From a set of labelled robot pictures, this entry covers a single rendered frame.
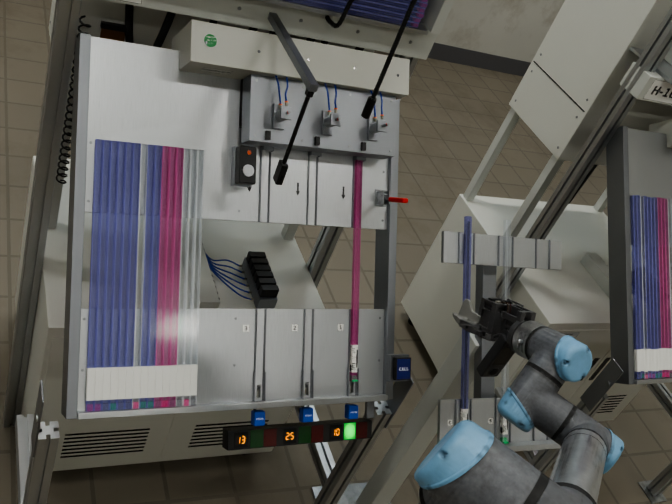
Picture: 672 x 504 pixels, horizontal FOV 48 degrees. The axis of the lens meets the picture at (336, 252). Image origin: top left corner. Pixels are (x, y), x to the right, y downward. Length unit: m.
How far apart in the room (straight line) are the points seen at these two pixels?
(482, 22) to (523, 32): 0.38
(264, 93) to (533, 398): 0.78
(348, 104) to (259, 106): 0.20
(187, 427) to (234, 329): 0.65
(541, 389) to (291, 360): 0.52
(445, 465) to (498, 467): 0.07
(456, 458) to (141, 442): 1.27
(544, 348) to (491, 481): 0.46
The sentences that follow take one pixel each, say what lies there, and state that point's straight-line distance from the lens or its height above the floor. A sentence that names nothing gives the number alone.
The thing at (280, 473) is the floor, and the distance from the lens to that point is 2.42.
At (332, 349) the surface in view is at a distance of 1.66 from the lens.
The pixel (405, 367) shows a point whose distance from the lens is 1.70.
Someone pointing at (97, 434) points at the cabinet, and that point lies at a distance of 2.10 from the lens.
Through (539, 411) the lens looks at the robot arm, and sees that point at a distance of 1.44.
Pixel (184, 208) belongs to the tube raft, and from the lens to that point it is 1.52.
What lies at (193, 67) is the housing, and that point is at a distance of 1.54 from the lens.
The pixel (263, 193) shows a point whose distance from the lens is 1.59.
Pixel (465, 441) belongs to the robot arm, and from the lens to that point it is 1.06.
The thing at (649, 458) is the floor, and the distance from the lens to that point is 3.30.
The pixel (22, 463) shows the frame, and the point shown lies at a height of 0.32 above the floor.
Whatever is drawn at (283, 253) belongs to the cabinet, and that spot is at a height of 0.62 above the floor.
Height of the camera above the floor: 1.91
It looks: 35 degrees down
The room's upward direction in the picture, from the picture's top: 24 degrees clockwise
